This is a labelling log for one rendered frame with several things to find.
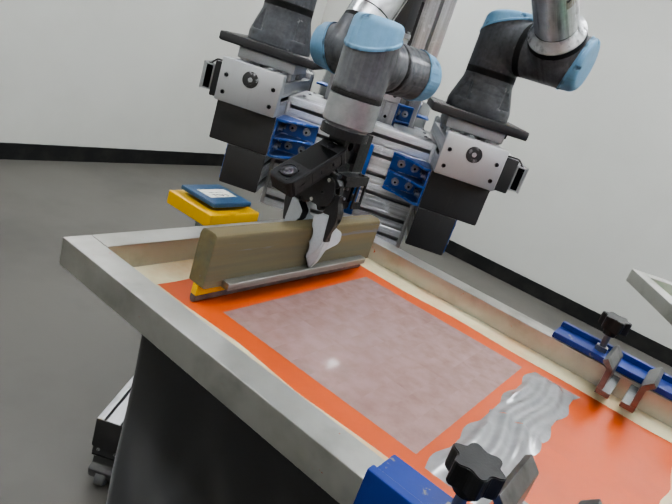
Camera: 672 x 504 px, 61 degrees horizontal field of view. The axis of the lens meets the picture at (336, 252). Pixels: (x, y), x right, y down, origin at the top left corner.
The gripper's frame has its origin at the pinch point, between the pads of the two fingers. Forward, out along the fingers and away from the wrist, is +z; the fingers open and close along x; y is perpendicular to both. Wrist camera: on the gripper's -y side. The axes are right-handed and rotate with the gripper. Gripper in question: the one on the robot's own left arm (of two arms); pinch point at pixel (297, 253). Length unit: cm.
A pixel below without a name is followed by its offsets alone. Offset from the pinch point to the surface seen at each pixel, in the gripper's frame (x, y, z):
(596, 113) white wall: 57, 380, -42
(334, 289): -4.7, 6.0, 4.8
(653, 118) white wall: 21, 380, -50
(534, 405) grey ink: -38.6, 7.1, 4.3
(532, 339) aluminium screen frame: -31.6, 25.6, 3.1
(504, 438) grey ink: -38.8, -5.2, 4.1
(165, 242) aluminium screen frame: 10.5, -16.3, 1.6
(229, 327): -6.7, -18.6, 4.9
